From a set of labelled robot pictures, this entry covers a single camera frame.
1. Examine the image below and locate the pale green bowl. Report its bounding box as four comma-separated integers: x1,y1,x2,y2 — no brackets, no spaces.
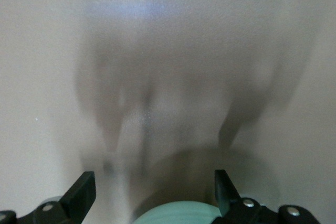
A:
132,200,222,224

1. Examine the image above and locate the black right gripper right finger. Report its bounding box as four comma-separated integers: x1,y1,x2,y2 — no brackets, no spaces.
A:
212,169,320,224

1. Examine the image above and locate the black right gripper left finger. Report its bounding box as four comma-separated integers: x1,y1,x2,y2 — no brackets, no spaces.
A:
0,170,97,224

